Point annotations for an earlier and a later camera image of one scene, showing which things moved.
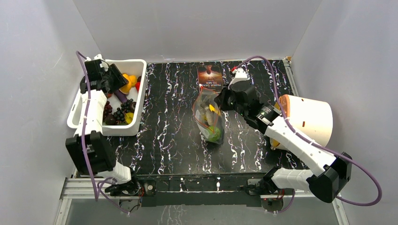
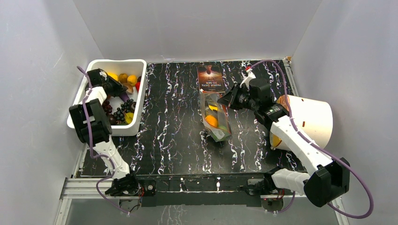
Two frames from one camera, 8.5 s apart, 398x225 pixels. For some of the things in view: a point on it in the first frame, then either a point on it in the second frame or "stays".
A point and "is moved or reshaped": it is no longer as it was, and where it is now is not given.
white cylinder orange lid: x=313 y=119 stays
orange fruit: x=126 y=89 to x=211 y=120
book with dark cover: x=210 y=78 stays
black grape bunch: x=119 y=114 stays
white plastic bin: x=135 y=67 stays
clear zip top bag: x=208 y=116 is moved or reshaped
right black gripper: x=224 y=99 to x=233 y=97
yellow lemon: x=128 y=117 stays
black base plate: x=204 y=190 stays
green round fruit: x=214 y=133 to x=224 y=129
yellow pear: x=212 y=108 stays
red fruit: x=137 y=85 stays
